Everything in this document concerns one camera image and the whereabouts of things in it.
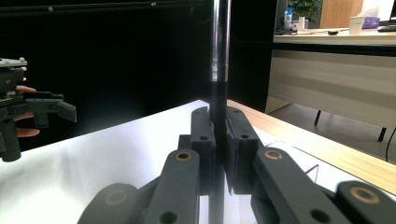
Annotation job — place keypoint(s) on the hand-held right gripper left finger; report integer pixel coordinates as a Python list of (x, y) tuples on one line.
[(204, 155)]

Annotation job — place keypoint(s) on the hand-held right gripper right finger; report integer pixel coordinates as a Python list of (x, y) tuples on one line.
[(243, 146)]

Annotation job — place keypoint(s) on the black pen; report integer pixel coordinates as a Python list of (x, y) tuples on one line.
[(221, 46)]

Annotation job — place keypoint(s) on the white table sheet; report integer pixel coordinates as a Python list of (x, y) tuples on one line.
[(93, 161)]

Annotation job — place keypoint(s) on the black curtain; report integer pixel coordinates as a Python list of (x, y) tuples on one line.
[(124, 62)]

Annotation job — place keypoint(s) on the beige office desk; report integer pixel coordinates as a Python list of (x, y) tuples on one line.
[(327, 81)]

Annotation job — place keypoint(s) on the small white container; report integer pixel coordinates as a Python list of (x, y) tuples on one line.
[(302, 23)]

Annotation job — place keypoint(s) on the blue bottle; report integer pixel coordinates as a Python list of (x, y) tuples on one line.
[(289, 17)]

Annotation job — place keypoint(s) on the black computer mouse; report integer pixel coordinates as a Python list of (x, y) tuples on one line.
[(333, 32)]

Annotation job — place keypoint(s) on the green potted plant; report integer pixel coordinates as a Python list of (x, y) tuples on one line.
[(306, 7)]

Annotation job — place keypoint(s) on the wooden cabinet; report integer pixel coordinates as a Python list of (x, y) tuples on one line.
[(339, 14)]

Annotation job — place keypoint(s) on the white paper cup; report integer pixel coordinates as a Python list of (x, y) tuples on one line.
[(356, 25)]

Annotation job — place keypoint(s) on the purple tissue box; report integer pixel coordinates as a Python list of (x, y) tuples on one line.
[(372, 22)]

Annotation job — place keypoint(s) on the black keyboard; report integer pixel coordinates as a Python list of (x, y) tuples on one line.
[(387, 29)]

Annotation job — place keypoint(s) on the computer monitor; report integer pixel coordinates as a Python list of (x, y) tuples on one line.
[(387, 9)]

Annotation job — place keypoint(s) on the black metal frame beam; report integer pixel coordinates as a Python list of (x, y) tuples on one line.
[(93, 7)]

